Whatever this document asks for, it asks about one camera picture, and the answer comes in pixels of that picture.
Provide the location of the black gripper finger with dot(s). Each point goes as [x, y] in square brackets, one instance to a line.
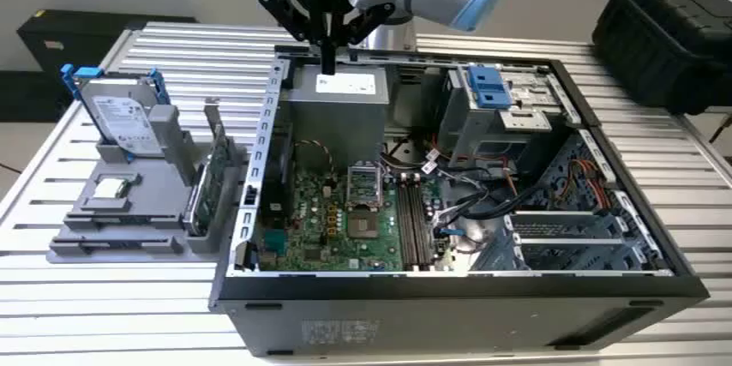
[365, 23]
[285, 10]

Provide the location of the dark RAM memory stick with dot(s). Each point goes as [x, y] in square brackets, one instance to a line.
[133, 223]
[115, 247]

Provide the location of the grey power supply unit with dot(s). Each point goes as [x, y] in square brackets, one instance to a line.
[337, 126]

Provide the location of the blue plastic disk carrier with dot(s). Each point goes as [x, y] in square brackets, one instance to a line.
[488, 87]

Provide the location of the black cabinet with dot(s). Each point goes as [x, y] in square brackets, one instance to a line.
[75, 40]

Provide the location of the hard disk in blue carrier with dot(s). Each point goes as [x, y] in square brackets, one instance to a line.
[120, 117]

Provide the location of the green graphics card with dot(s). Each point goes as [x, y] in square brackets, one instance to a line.
[215, 169]

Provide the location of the white four-pin power connector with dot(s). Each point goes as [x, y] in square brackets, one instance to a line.
[327, 190]

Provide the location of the black case fan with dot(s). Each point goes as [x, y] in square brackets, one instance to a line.
[275, 194]

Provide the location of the CPU socket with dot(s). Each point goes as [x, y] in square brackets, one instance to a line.
[364, 224]

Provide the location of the grey parts rack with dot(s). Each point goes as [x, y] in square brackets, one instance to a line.
[148, 186]

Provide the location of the green motherboard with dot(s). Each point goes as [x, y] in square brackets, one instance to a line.
[320, 233]

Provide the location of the black hard equipment case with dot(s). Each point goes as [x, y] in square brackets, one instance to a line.
[657, 40]

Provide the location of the silver CPU chip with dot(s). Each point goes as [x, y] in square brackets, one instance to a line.
[111, 188]

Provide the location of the metal expansion slot cover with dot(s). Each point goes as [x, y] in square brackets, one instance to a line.
[572, 242]

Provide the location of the black open PC case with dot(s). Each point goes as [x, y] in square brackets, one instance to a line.
[400, 319]

